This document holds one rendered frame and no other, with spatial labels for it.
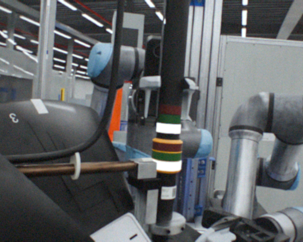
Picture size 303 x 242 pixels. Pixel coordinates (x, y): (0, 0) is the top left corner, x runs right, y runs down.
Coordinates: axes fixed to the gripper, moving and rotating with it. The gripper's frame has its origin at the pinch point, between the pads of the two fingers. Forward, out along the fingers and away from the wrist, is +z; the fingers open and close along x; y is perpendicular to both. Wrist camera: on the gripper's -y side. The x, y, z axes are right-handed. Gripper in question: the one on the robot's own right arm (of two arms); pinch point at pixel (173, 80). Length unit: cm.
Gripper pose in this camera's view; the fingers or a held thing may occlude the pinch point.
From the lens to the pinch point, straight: 40.7
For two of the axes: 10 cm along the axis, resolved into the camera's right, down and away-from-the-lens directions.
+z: 1.4, 0.5, -9.9
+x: -9.9, -0.6, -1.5
